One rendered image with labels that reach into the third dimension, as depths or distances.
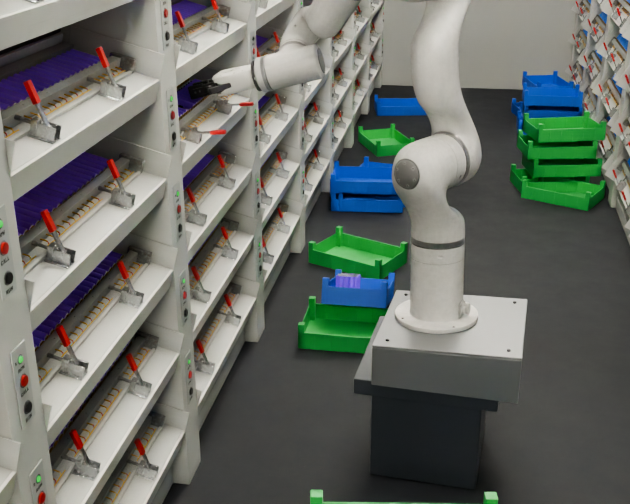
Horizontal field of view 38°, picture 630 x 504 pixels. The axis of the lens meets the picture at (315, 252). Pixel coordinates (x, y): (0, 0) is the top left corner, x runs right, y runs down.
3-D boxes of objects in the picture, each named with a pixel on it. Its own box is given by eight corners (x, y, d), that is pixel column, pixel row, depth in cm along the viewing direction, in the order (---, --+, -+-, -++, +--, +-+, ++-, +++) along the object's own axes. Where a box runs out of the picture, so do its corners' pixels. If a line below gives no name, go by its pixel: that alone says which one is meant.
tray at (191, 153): (246, 113, 247) (254, 80, 243) (177, 183, 192) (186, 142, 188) (176, 92, 248) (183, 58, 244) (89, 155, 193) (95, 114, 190)
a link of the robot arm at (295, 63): (265, 46, 218) (262, 70, 212) (317, 33, 215) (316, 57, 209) (277, 73, 224) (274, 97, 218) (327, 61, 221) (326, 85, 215)
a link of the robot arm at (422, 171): (475, 238, 202) (479, 133, 194) (427, 261, 189) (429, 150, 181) (430, 228, 210) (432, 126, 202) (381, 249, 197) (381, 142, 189)
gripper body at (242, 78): (262, 55, 222) (219, 66, 225) (252, 63, 213) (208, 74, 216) (270, 85, 225) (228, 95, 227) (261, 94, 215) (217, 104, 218)
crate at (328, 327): (403, 325, 285) (404, 302, 282) (397, 356, 266) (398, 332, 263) (309, 318, 290) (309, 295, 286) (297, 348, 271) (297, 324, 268)
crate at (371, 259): (407, 262, 330) (408, 242, 327) (378, 281, 315) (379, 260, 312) (338, 244, 346) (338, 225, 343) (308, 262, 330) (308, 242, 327)
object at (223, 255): (250, 248, 263) (261, 206, 257) (188, 349, 208) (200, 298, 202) (185, 227, 264) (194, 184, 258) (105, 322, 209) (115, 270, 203)
